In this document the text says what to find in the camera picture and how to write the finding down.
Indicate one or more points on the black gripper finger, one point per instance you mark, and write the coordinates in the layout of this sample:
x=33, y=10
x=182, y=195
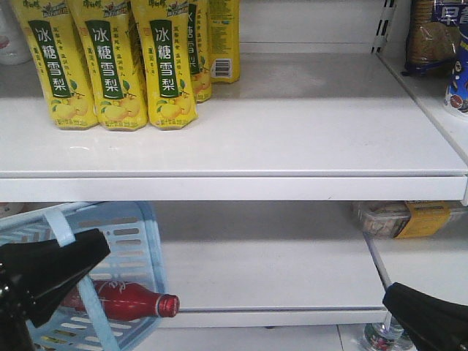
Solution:
x=432, y=323

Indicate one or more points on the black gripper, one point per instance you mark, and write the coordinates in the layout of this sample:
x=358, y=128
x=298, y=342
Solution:
x=37, y=276

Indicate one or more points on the red aluminium coke bottle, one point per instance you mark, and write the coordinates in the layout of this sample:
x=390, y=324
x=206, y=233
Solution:
x=127, y=301

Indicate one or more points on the light blue plastic basket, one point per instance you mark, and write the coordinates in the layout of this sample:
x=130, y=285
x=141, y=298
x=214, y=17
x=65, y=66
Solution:
x=132, y=234

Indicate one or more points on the clear glass jar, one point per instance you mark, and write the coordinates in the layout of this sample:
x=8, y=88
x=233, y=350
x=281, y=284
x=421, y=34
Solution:
x=386, y=335

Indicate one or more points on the boxed snack yellow label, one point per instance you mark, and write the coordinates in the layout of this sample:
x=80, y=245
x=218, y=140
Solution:
x=406, y=219

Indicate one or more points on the white shelf unit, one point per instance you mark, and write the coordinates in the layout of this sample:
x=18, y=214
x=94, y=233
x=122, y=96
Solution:
x=253, y=198

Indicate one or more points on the white milk drink bottle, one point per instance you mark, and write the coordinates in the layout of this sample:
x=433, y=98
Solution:
x=14, y=48

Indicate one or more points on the blue white paper cup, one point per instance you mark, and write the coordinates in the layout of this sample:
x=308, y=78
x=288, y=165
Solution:
x=455, y=100

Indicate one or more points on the yellow pear drink bottle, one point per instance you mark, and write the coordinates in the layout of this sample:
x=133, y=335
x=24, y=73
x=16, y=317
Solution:
x=163, y=30
x=57, y=52
x=198, y=50
x=110, y=42
x=224, y=35

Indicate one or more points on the biscuit packet blue label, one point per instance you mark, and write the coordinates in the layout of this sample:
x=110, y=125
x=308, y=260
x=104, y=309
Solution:
x=433, y=36

